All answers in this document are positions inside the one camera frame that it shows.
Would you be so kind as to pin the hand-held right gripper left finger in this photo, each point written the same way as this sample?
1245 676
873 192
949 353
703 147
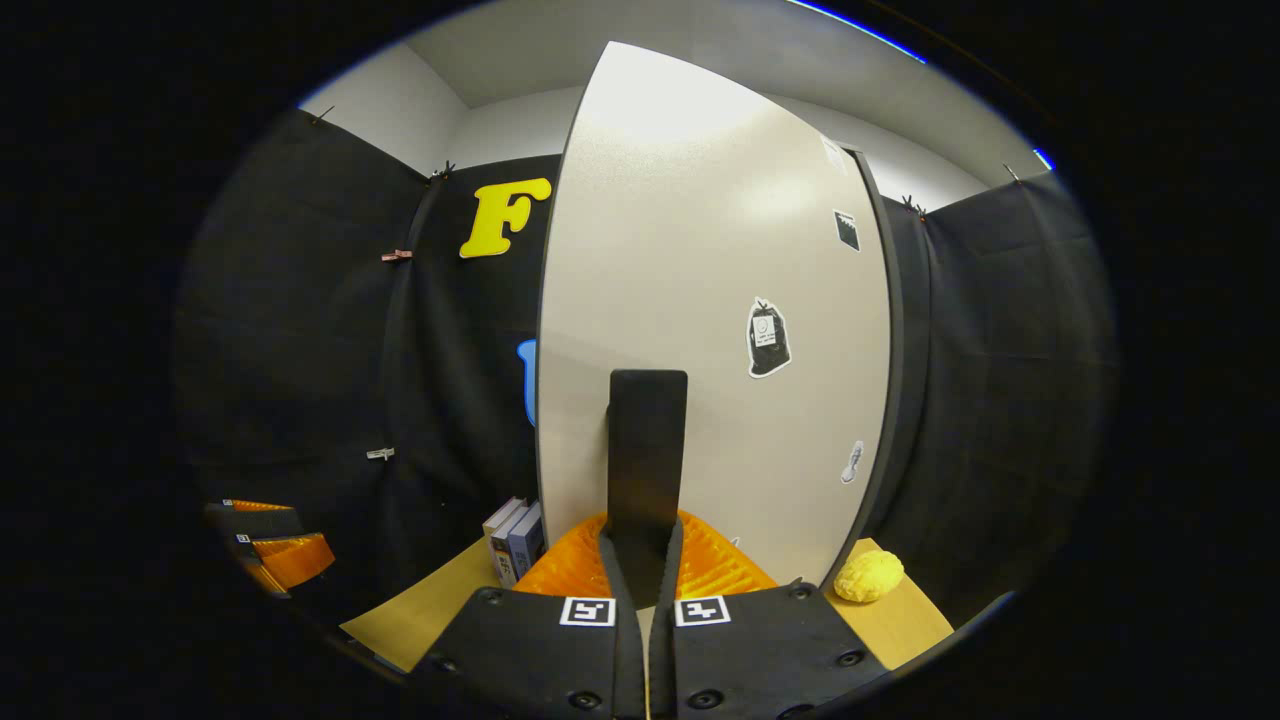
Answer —
530 650

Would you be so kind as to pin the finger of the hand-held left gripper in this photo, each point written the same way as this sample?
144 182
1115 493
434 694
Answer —
295 560
255 522

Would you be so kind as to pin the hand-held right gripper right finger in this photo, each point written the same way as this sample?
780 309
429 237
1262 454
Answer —
770 650

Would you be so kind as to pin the beige cabinet door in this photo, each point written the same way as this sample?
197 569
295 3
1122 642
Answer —
700 250

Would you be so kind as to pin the blue grey book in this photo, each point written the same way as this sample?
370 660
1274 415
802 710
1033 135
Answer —
528 540

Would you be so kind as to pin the yellow sponge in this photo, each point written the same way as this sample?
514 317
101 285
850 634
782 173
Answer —
868 577

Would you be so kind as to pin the black backdrop cloth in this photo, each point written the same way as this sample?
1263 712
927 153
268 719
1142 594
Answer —
300 350

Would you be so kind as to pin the pink cloth clip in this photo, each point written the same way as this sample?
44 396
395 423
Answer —
397 255

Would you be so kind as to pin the black cloth clip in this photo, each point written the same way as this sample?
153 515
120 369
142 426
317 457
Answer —
912 205
443 170
322 115
1012 175

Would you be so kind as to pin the small ceiling light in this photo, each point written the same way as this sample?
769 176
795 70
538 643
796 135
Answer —
1044 158

